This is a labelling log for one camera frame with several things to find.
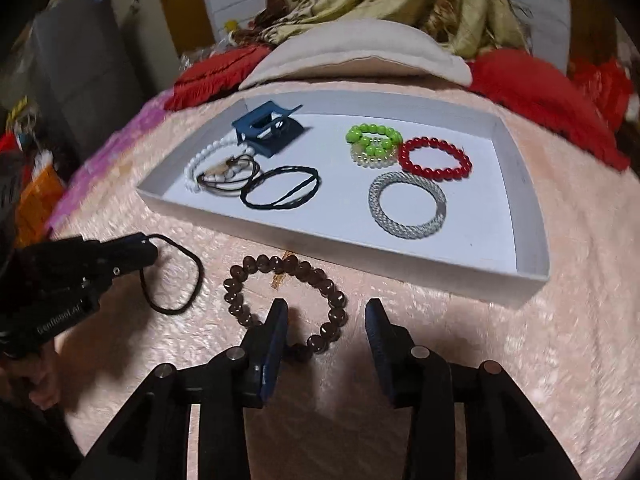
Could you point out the red ruffled square pillow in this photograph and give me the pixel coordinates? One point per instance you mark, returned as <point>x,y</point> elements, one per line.
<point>540,90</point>

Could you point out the red ruffled round pillow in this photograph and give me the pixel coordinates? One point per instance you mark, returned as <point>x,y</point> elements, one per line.
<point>210,75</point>

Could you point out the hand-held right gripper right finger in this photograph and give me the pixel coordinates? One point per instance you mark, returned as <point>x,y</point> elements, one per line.
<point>377,345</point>

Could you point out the pink plush blanket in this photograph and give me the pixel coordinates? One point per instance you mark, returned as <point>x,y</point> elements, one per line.
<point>575,335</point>

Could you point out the clear plastic bag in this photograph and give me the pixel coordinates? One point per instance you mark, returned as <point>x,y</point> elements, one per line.
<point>200,57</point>

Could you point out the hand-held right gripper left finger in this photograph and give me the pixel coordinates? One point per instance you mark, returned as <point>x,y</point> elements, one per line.
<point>277,340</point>

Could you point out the orange bag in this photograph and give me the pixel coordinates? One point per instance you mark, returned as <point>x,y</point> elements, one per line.
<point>35,205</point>

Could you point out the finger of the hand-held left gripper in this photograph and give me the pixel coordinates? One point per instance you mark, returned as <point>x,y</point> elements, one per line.
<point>130,255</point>

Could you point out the grey woven bangle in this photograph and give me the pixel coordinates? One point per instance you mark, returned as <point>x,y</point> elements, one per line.
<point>375,202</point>

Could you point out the grey cabinet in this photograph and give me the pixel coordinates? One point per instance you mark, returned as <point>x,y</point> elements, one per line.
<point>85,70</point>

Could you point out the white cardboard box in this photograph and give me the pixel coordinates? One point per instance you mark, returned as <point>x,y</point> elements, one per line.
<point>475,240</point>

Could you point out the white fleece pillow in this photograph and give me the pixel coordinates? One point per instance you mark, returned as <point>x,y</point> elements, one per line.
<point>350,45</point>

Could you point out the blue hair claw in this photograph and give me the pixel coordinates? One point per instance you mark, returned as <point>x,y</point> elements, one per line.
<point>250,127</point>

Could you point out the person's left hand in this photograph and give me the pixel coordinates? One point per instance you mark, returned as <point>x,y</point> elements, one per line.
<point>45,385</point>

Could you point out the floral checked quilt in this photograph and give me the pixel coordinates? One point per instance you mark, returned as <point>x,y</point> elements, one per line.
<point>450,0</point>

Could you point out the purple floral bed sheet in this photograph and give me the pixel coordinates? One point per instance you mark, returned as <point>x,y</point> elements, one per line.
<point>115,150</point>

